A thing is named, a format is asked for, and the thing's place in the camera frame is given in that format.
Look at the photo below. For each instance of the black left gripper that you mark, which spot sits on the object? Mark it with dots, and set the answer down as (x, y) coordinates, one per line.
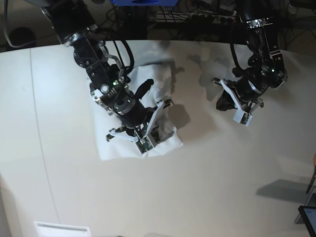
(245, 91)

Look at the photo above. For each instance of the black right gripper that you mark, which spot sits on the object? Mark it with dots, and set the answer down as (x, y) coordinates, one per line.
(117, 99)

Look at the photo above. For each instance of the white T-shirt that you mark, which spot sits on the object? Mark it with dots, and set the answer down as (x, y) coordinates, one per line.
(161, 73)

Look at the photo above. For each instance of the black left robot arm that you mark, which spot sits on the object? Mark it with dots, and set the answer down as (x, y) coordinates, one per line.
(266, 66)

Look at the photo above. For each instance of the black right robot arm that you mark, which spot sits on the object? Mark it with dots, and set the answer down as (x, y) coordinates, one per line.
(75, 27)

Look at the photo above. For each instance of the black tablet stand leg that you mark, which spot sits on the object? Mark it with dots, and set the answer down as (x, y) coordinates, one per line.
(313, 178)

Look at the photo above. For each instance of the blue box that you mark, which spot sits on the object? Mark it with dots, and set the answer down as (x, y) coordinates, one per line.
(144, 2)

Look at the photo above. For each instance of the black tablet screen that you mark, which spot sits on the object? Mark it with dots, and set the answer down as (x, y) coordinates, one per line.
(308, 214)

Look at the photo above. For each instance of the white paper sheet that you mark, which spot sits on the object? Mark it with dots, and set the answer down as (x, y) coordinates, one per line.
(56, 230)

